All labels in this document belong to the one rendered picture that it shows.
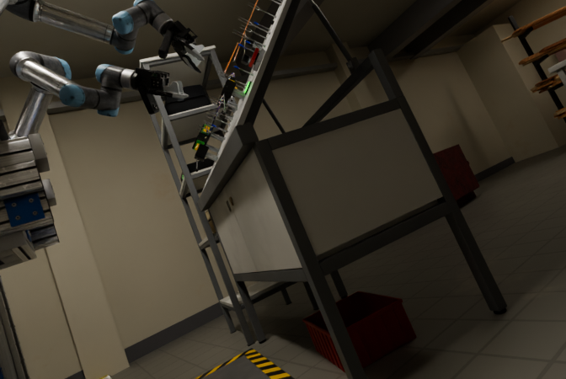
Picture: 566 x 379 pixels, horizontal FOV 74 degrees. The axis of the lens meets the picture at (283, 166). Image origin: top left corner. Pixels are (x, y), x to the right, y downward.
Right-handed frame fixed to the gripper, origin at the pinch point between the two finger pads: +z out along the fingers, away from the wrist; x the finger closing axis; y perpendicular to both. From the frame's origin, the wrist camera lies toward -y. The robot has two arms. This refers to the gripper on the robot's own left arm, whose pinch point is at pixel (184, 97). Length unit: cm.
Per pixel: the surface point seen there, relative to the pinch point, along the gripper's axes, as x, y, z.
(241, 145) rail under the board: -28.9, -4.4, 32.1
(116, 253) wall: 129, -178, -107
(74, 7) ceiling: 135, 20, -154
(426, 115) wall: 501, -48, 189
